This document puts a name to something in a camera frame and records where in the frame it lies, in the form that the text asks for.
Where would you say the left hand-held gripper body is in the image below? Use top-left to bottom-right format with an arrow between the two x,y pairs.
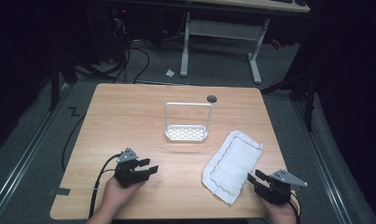
114,147 -> 150,189

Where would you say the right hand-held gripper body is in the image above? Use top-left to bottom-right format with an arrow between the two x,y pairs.
253,168 -> 309,206

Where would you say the white cloth with dark stitching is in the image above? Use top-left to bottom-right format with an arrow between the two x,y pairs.
202,130 -> 264,206

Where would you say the white towel rack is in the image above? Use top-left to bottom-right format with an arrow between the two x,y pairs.
163,102 -> 214,143

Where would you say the person's left hand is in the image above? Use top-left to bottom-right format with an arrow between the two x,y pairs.
102,176 -> 146,216

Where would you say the person's right hand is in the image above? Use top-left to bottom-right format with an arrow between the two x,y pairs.
259,193 -> 301,224

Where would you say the grey tape strip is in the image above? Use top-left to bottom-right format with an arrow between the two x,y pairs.
47,186 -> 72,197

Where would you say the black metal stand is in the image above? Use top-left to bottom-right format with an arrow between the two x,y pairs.
49,52 -> 79,112
260,66 -> 319,132

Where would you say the white-legged desk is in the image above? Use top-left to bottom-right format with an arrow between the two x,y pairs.
179,0 -> 311,85

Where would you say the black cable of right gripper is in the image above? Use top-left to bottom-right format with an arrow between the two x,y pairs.
287,191 -> 301,224

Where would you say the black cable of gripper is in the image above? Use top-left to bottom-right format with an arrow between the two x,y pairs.
287,191 -> 301,224
88,153 -> 122,219

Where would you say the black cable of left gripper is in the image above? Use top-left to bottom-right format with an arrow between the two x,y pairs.
88,153 -> 122,219

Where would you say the black floor cable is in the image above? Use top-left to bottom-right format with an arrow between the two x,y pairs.
61,114 -> 87,173

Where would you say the bundle of black floor cables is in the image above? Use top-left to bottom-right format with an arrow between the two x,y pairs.
109,17 -> 151,84

